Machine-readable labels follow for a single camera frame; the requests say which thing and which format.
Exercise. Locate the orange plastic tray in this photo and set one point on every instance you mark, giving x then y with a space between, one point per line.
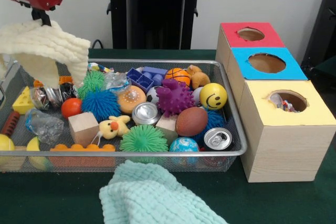
65 80

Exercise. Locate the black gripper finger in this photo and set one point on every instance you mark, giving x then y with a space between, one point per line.
35 13
45 18

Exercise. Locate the white multicolour print cloth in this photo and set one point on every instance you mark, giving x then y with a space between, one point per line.
286 104

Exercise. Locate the plain wooden block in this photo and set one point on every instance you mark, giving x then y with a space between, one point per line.
83 128

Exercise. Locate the yellow duck plush toy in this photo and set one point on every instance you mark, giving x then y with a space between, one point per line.
113 128

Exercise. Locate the green spiky ball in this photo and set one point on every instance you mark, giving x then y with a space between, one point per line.
92 85
144 139

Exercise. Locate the purple spiky ball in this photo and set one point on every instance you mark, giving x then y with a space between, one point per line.
175 97

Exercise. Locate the cream knitted cloth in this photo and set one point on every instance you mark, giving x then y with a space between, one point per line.
47 48

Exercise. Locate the orange toy brick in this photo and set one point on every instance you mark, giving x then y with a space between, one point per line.
81 148

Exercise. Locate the orange toy basketball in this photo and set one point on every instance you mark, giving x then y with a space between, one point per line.
179 75

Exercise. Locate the red ball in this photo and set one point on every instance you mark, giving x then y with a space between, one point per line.
72 107

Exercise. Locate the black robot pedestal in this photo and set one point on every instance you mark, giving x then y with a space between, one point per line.
152 14

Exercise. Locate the yellow smiley face ball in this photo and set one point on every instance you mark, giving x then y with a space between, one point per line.
213 96

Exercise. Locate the wooden box with three holes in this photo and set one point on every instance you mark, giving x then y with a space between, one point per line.
283 150

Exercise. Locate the blue spiky ball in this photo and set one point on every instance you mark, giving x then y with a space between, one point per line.
101 105

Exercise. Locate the yellow cheese wedge toy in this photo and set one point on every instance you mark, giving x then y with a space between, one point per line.
23 102

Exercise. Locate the plain yellow ball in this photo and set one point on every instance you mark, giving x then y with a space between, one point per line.
6 142

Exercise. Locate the brown toy football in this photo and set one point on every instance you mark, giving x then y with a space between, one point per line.
191 121

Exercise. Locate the blue globe ball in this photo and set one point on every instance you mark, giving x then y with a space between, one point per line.
184 144

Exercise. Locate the mint green knitted cloth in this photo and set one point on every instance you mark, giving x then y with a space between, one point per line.
152 195

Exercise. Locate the silver drink can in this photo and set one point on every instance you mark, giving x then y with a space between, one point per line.
217 138

